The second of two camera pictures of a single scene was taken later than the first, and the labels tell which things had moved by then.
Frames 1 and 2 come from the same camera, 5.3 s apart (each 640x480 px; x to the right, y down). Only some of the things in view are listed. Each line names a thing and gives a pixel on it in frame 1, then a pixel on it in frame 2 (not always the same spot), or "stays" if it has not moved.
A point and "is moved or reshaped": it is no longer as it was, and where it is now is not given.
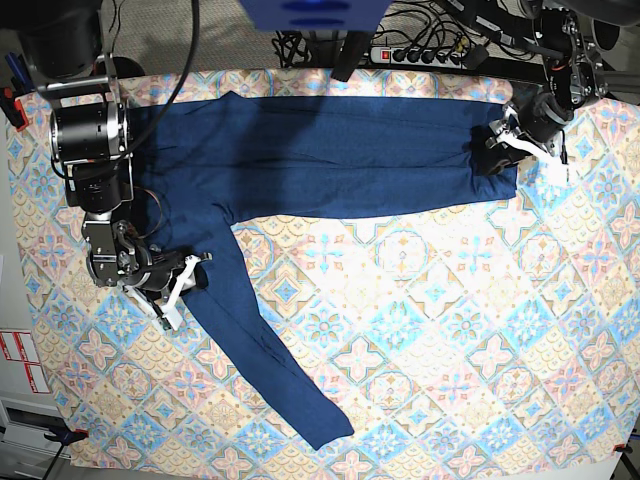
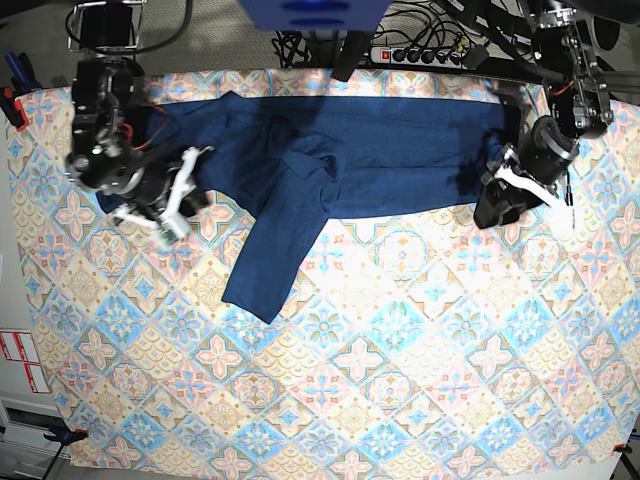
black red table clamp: [13, 108] stays
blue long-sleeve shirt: [223, 158] is moved or reshaped
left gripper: [146, 270] → [147, 185]
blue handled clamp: [21, 78] stays
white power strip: [419, 56] stays
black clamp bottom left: [64, 436] stays
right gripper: [542, 118] → [545, 151]
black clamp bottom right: [622, 447] stays
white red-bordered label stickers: [19, 347] stays
